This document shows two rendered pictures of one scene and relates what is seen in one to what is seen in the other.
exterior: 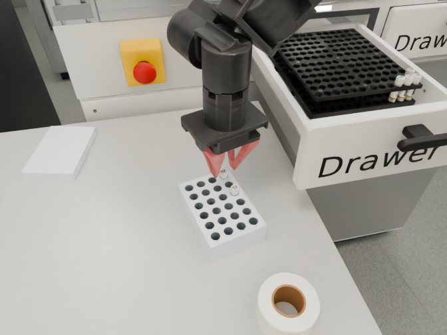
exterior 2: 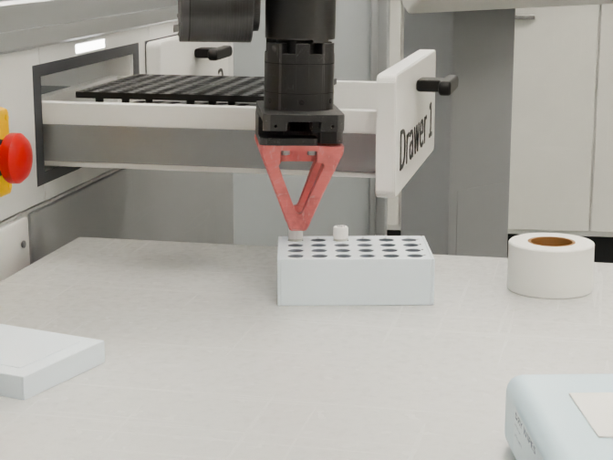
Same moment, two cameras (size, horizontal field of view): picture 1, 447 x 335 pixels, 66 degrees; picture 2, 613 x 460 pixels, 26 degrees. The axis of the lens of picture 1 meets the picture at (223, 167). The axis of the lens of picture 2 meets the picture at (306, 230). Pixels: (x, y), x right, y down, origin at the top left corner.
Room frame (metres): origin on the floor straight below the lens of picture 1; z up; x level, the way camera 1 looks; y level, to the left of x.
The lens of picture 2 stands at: (-0.09, 0.98, 1.04)
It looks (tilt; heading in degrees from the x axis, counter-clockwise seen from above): 12 degrees down; 295
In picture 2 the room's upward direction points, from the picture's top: straight up
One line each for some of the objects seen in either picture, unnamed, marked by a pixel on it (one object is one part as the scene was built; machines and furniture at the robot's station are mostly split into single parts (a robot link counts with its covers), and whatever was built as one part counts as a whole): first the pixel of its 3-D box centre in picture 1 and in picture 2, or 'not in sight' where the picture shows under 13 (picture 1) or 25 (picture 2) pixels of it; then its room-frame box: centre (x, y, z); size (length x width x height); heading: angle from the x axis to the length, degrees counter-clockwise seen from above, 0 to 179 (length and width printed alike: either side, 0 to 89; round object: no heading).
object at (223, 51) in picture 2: not in sight; (211, 52); (0.72, -0.49, 0.91); 0.07 x 0.04 x 0.01; 103
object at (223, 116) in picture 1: (225, 106); (298, 84); (0.37, 0.00, 0.93); 0.10 x 0.07 x 0.07; 120
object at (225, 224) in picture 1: (219, 211); (353, 269); (0.32, 0.01, 0.78); 0.12 x 0.08 x 0.04; 25
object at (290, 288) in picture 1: (286, 308); (550, 265); (0.17, -0.07, 0.78); 0.07 x 0.07 x 0.04
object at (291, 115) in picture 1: (330, 74); (203, 120); (0.57, -0.20, 0.86); 0.40 x 0.26 x 0.06; 13
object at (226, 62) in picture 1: (223, 60); (293, 8); (0.37, 0.00, 0.99); 0.07 x 0.06 x 0.07; 33
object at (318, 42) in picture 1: (333, 74); (212, 116); (0.56, -0.20, 0.87); 0.22 x 0.18 x 0.06; 13
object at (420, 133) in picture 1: (420, 136); (436, 84); (0.34, -0.25, 0.91); 0.07 x 0.04 x 0.01; 103
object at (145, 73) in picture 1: (144, 72); (8, 158); (0.56, 0.14, 0.88); 0.04 x 0.03 x 0.04; 103
